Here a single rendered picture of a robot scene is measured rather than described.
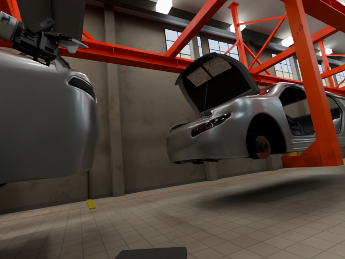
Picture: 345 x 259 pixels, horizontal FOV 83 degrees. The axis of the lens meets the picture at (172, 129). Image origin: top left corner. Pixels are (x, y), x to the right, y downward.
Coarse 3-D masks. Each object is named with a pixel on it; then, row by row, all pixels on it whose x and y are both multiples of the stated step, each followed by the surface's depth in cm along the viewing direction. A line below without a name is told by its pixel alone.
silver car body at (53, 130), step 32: (32, 0) 225; (64, 0) 246; (64, 32) 300; (0, 64) 138; (32, 64) 148; (0, 96) 134; (32, 96) 143; (64, 96) 153; (0, 128) 131; (32, 128) 139; (64, 128) 149; (96, 128) 172; (0, 160) 127; (32, 160) 135; (64, 160) 144
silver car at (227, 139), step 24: (264, 96) 283; (288, 96) 446; (336, 96) 401; (216, 120) 252; (240, 120) 248; (264, 120) 289; (288, 120) 594; (336, 120) 419; (168, 144) 331; (192, 144) 269; (216, 144) 248; (240, 144) 243; (264, 144) 264; (288, 144) 280
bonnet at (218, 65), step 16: (192, 64) 340; (208, 64) 325; (224, 64) 310; (240, 64) 292; (176, 80) 386; (192, 80) 375; (208, 80) 354; (224, 80) 333; (240, 80) 312; (192, 96) 411; (208, 96) 381; (224, 96) 353; (240, 96) 326; (208, 112) 402
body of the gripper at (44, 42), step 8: (16, 32) 58; (24, 32) 61; (40, 32) 65; (16, 40) 58; (24, 40) 60; (32, 40) 63; (40, 40) 63; (48, 40) 65; (16, 48) 60; (24, 48) 61; (32, 48) 63; (40, 48) 61; (48, 48) 64; (56, 48) 66; (32, 56) 64; (40, 56) 65; (48, 56) 65; (56, 56) 65; (48, 64) 69
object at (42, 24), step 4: (44, 20) 66; (48, 20) 67; (52, 20) 68; (36, 24) 64; (40, 24) 65; (44, 24) 66; (48, 24) 67; (52, 24) 68; (28, 28) 61; (32, 28) 62; (36, 28) 63; (40, 28) 64; (44, 28) 65; (48, 28) 68; (52, 28) 69; (32, 32) 62; (36, 32) 63
